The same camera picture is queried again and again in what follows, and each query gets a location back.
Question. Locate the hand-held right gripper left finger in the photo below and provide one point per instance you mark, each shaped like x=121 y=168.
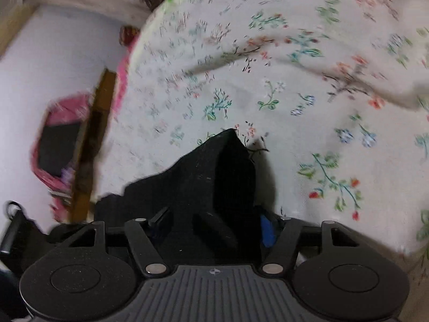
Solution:
x=159 y=218

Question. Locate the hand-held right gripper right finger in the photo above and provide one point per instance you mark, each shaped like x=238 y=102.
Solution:
x=268 y=233

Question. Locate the black pants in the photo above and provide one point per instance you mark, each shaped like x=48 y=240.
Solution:
x=194 y=181

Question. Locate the black television screen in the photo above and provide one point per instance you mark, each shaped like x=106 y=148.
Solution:
x=58 y=147

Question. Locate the wooden cabinet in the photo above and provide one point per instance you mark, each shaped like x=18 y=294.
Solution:
x=97 y=124

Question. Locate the pink floral cloth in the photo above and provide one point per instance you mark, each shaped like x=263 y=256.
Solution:
x=63 y=107

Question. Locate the pink patterned quilt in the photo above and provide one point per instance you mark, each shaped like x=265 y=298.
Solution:
x=122 y=73

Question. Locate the white floral bedsheet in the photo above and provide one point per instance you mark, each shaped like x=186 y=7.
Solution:
x=268 y=57

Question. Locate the red box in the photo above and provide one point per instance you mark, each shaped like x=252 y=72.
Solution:
x=128 y=36

